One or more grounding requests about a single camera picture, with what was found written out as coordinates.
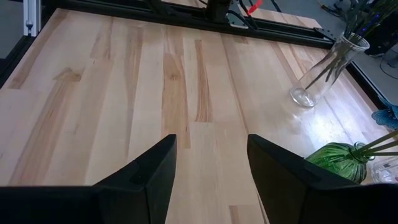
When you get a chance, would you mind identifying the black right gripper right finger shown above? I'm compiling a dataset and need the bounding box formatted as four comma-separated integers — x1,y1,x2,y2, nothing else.
247,133,358,224

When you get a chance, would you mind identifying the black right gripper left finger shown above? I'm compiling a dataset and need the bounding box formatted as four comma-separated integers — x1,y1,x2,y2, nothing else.
91,134,177,224

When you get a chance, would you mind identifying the blue artificial flower bunch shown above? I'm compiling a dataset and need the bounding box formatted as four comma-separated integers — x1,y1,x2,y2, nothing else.
371,98,398,130

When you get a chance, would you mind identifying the pink artificial flower bunch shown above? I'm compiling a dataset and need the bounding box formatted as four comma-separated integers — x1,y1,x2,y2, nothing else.
306,0,398,91

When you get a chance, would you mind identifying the green ribbed glass vase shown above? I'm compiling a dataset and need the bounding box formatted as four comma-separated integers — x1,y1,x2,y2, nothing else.
306,141,376,184

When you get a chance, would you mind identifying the tall clear glass vase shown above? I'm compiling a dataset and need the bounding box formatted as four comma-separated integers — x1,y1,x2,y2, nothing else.
289,30,371,108

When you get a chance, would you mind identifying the small clear glass jar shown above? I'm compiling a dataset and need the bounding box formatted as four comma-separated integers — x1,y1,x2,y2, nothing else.
371,157,398,184

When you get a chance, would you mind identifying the red zip tie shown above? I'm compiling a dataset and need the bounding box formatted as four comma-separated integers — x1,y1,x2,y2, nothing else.
247,0,264,15

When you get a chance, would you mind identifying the black aluminium frame rail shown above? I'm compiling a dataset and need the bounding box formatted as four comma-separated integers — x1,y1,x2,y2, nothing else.
46,0,338,49
345,60,389,110
0,34,43,90

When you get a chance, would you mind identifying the silver aluminium post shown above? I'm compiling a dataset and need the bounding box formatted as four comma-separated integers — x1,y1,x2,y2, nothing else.
23,0,42,37

